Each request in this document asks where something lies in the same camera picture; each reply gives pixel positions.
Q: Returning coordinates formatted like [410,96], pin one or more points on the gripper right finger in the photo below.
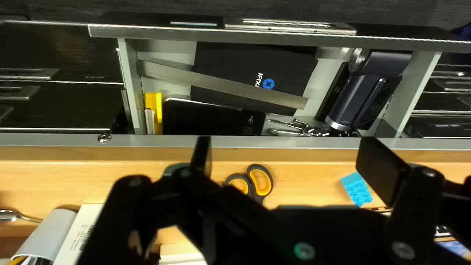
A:
[382,173]

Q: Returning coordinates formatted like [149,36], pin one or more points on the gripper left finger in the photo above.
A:
[173,206]

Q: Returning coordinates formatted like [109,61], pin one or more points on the blue rectangular object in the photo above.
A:
[356,189]

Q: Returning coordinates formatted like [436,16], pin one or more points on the open grey drawer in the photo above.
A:
[169,51]

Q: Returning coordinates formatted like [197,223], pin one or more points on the dark blue handheld fan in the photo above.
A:
[362,92]

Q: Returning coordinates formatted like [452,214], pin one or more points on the yellow and black scissors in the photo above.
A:
[260,182]

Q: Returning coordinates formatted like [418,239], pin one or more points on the black flat case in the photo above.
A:
[206,119]

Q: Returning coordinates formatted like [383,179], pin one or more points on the steel ruler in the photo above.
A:
[220,85]

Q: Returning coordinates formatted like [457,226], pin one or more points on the black case with white print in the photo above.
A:
[235,62]

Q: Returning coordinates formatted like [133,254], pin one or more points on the metal spoon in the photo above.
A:
[14,216]

